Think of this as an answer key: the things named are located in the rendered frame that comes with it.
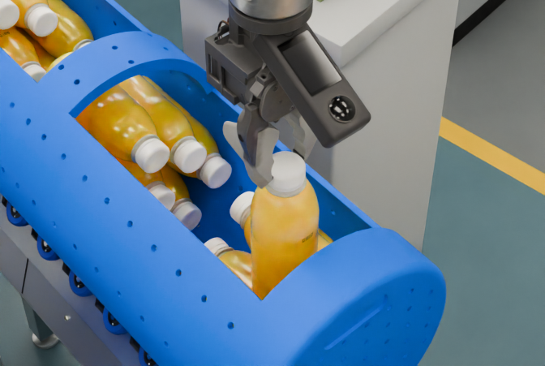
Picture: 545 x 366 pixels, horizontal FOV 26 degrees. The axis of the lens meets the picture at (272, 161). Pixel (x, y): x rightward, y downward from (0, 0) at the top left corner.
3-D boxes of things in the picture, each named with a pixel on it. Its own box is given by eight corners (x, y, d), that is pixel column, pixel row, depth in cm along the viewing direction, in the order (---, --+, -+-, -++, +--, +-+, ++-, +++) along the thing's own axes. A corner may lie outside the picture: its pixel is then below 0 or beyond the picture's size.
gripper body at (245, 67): (268, 53, 113) (267, -50, 104) (328, 101, 108) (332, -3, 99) (203, 88, 109) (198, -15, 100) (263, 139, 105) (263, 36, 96)
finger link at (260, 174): (232, 158, 116) (243, 83, 110) (271, 193, 113) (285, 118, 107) (207, 170, 114) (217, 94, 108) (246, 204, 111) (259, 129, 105)
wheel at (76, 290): (80, 256, 150) (68, 257, 149) (105, 264, 148) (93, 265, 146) (75, 291, 151) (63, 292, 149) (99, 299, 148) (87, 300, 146)
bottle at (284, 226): (238, 287, 127) (233, 170, 114) (285, 252, 130) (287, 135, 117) (281, 328, 124) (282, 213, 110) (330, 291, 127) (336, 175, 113)
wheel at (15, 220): (17, 190, 158) (6, 189, 157) (40, 195, 156) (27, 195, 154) (12, 222, 159) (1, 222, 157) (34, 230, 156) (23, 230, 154)
